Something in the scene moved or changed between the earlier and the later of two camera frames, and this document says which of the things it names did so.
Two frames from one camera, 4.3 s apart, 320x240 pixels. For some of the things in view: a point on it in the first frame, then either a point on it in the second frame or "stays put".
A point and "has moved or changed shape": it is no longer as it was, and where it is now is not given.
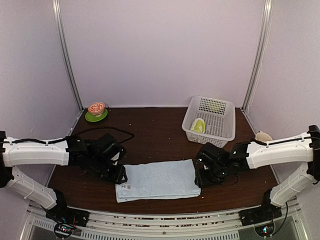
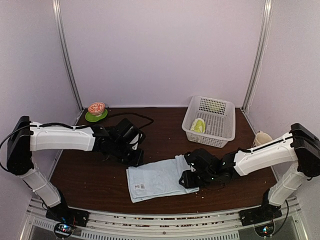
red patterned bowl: [96, 108] stays put
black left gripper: [117, 176] to [137, 161]
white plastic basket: [208, 119] stays put
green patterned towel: [198, 125] stays put
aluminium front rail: [162, 224] stays put
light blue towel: [158, 180] has moved or changed shape
